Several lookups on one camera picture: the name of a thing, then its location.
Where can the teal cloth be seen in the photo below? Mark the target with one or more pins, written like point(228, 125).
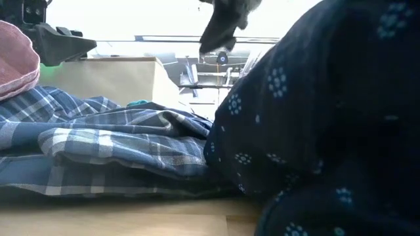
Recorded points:
point(138, 103)

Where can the blue plaid shirt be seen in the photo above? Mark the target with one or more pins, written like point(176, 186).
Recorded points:
point(115, 147)

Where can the black garment with white stripes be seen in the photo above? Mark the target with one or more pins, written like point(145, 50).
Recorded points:
point(220, 26)

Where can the navy dotted garment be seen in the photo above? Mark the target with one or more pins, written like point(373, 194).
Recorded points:
point(328, 114)

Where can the beige fabric bin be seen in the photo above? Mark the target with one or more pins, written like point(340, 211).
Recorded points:
point(115, 82)

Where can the metal frame workstation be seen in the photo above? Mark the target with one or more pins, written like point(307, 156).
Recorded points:
point(210, 78)

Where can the pink towel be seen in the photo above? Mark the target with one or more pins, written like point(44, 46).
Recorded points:
point(16, 59)

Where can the black device with blue dot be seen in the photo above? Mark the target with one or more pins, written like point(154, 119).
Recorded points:
point(222, 58)

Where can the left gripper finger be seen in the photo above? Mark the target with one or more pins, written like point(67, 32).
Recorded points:
point(69, 31)
point(62, 47)

